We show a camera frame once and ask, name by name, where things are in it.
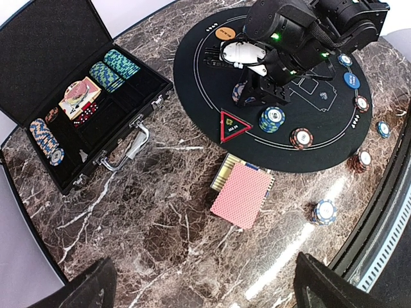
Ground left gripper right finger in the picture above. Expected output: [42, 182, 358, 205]
[293, 252, 410, 307]

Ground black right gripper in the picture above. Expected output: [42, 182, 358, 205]
[239, 1, 334, 107]

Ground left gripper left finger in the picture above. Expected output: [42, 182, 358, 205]
[31, 257, 117, 307]

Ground blue small blind button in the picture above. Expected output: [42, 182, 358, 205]
[344, 72, 361, 90]

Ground orange big blind button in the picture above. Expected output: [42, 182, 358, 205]
[215, 26, 236, 41]

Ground white-blue chip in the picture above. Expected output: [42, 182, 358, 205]
[232, 81, 247, 107]

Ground blue chip stack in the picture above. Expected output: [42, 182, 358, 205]
[311, 200, 337, 226]

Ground blue-green chip stack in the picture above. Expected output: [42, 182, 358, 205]
[376, 121, 390, 139]

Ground red chip stack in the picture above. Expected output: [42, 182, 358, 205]
[347, 150, 372, 173]

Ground red-backed playing card deck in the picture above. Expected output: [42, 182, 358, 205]
[211, 163, 274, 230]

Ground round black poker mat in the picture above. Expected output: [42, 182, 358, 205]
[173, 7, 372, 173]

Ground red triangular dealer button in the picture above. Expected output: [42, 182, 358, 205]
[220, 109, 253, 144]

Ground yellow card deck box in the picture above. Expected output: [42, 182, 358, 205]
[210, 153, 275, 198]

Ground black poker chip case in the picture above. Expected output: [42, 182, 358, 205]
[1, 1, 173, 194]

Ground white slotted cable duct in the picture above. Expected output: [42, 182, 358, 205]
[356, 197, 410, 293]

